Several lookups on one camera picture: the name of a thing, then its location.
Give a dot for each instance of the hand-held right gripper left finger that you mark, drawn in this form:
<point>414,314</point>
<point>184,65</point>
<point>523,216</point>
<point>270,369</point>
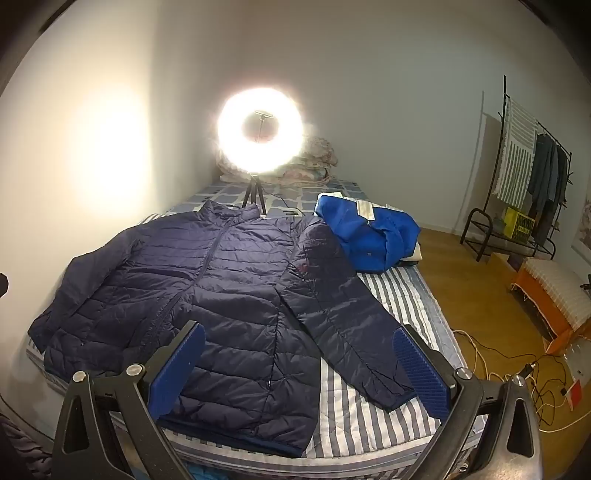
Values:
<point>178,369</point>

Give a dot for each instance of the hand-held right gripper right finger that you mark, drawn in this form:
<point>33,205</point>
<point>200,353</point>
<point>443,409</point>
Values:
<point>418,369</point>

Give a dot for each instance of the navy puffer jacket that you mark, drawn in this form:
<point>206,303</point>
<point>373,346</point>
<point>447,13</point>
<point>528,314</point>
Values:
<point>231,281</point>

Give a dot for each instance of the black metal clothes rack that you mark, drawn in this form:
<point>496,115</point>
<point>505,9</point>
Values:
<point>480,221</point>

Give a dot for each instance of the dark hanging clothes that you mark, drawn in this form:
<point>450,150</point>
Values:
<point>547,180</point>

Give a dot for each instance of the striped bed sheet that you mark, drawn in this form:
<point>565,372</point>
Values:
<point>406,295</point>

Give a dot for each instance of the blue jacket white lining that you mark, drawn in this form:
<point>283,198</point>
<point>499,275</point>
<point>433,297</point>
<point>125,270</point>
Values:
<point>369,235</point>

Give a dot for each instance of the orange bench white cushion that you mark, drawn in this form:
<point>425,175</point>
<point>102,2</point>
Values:
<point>554,286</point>

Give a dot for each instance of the red card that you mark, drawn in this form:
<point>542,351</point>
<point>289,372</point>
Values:
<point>576,394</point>

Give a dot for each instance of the yellow box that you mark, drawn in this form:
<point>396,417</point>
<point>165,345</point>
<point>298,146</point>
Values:
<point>517,224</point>

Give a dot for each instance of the black tripod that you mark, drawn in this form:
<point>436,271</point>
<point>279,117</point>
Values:
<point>253,191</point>

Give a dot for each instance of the blue plaid blanket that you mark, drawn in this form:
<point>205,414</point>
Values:
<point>304,194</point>

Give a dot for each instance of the folded floral quilt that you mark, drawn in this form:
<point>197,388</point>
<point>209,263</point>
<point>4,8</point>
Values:
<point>314,166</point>

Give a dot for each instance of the striped hanging towel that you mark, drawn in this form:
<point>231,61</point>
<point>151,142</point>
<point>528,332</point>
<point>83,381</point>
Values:
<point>515,152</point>

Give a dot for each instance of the wall poster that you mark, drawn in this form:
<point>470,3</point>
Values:
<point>584,226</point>

